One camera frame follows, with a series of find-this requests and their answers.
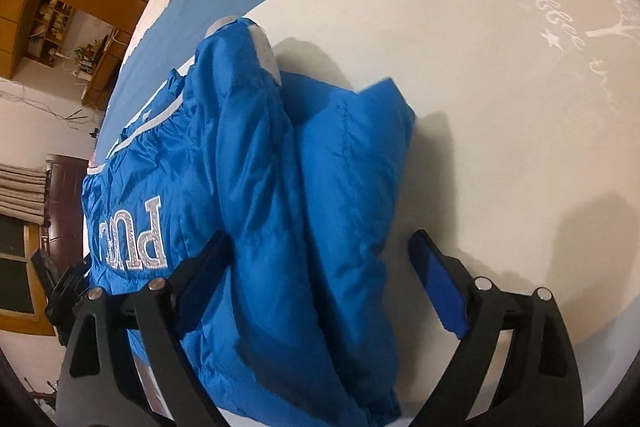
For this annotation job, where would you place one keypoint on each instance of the dark window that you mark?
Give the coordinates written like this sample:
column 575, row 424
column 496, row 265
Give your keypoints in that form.
column 12, row 277

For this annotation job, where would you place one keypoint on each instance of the wooden desk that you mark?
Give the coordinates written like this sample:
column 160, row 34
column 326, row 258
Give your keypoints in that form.
column 107, row 67

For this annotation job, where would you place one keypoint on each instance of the blue white printed bedsheet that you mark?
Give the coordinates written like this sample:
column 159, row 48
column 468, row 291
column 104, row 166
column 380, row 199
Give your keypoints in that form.
column 475, row 82

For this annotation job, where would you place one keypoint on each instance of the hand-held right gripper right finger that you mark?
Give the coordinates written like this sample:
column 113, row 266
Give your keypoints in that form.
column 442, row 287

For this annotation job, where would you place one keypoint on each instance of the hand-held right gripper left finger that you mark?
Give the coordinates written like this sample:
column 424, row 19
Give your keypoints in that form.
column 200, row 287

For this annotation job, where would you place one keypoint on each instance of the blue puffer jacket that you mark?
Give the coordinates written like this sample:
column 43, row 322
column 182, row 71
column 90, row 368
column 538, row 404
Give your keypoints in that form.
column 260, row 187

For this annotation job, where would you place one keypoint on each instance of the wooden bookshelf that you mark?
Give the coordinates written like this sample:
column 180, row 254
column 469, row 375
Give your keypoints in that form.
column 50, row 27

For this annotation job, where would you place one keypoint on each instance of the beige curtain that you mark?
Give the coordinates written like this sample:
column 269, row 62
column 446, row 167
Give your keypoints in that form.
column 22, row 192

